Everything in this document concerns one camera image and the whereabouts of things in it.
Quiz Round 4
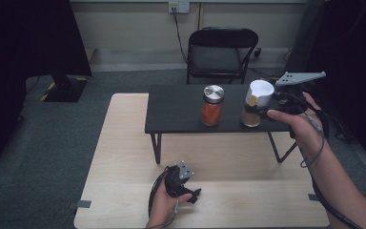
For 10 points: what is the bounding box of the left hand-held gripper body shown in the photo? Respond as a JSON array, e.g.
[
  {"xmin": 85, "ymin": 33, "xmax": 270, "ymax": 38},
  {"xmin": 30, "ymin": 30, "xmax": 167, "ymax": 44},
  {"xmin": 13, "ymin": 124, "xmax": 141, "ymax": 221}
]
[{"xmin": 164, "ymin": 160, "xmax": 195, "ymax": 198}]

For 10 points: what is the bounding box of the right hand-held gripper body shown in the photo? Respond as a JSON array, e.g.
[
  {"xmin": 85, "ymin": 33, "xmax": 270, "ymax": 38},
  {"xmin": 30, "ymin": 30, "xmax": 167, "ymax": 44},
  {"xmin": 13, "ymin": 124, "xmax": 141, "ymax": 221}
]
[{"xmin": 265, "ymin": 71, "xmax": 327, "ymax": 117}]

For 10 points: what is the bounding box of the glass jar of brown powder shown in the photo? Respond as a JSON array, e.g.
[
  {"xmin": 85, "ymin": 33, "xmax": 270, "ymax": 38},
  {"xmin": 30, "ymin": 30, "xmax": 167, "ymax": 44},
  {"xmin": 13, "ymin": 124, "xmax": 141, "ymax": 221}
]
[{"xmin": 241, "ymin": 79, "xmax": 275, "ymax": 128}]

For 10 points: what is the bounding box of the black low shelf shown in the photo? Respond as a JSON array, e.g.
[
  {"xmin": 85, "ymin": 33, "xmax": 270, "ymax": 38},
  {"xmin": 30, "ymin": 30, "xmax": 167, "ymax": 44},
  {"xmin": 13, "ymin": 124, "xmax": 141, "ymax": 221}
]
[{"xmin": 144, "ymin": 83, "xmax": 299, "ymax": 165}]

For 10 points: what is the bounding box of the person's right hand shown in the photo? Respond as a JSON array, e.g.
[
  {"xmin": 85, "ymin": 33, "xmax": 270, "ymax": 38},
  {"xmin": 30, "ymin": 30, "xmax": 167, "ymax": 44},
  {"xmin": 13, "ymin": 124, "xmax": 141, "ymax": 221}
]
[{"xmin": 266, "ymin": 92, "xmax": 327, "ymax": 151}]

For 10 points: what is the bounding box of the person's left hand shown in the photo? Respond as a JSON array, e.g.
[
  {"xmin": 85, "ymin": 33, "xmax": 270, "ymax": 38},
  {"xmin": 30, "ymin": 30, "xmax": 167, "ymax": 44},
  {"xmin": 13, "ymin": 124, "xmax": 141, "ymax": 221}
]
[{"xmin": 146, "ymin": 180, "xmax": 193, "ymax": 229}]

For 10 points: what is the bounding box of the glass jar of orange powder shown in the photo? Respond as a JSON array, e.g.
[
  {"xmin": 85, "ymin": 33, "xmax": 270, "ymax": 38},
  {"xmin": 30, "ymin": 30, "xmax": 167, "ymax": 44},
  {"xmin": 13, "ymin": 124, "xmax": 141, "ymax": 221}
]
[{"xmin": 201, "ymin": 84, "xmax": 226, "ymax": 127}]

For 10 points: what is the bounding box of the black folding chair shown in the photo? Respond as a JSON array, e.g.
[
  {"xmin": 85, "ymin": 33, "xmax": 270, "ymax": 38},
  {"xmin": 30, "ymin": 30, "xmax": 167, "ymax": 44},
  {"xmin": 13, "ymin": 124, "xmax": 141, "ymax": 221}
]
[{"xmin": 185, "ymin": 27, "xmax": 260, "ymax": 86}]

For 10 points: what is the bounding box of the dark curtain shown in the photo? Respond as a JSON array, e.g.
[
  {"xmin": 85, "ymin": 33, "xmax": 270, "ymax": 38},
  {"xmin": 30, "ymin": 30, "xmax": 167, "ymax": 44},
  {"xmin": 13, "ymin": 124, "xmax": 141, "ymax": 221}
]
[
  {"xmin": 0, "ymin": 0, "xmax": 92, "ymax": 173},
  {"xmin": 285, "ymin": 0, "xmax": 366, "ymax": 177}
]

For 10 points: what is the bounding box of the black stand base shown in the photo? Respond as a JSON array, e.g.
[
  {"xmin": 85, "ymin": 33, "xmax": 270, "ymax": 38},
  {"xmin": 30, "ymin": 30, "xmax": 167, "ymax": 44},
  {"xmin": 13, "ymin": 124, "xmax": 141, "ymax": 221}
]
[{"xmin": 39, "ymin": 74, "xmax": 89, "ymax": 103}]

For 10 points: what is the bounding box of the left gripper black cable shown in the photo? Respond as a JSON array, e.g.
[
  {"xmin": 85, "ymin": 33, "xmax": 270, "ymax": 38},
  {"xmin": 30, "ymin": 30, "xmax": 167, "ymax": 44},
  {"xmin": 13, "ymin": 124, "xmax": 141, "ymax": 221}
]
[{"xmin": 148, "ymin": 166, "xmax": 178, "ymax": 229}]

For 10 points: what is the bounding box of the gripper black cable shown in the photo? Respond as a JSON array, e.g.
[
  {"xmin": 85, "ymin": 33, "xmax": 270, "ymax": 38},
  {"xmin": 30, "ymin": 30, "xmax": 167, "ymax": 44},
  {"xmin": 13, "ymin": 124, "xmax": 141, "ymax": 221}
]
[
  {"xmin": 148, "ymin": 166, "xmax": 178, "ymax": 229},
  {"xmin": 285, "ymin": 92, "xmax": 363, "ymax": 229}
]

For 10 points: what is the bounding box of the black wall socket cable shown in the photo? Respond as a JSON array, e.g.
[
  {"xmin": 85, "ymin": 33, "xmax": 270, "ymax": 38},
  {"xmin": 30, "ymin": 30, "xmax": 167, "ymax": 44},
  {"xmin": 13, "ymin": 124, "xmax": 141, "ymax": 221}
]
[{"xmin": 172, "ymin": 10, "xmax": 189, "ymax": 64}]

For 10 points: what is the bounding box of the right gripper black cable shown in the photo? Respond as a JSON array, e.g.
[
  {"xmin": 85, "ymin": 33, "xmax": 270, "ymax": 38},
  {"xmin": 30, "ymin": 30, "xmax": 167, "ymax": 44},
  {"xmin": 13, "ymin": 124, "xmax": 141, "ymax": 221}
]
[{"xmin": 285, "ymin": 92, "xmax": 363, "ymax": 229}]

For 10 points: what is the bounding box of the white wall socket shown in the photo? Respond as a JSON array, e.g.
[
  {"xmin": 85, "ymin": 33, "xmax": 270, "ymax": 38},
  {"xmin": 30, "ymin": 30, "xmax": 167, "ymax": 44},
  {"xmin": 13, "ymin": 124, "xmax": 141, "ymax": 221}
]
[{"xmin": 168, "ymin": 0, "xmax": 191, "ymax": 14}]

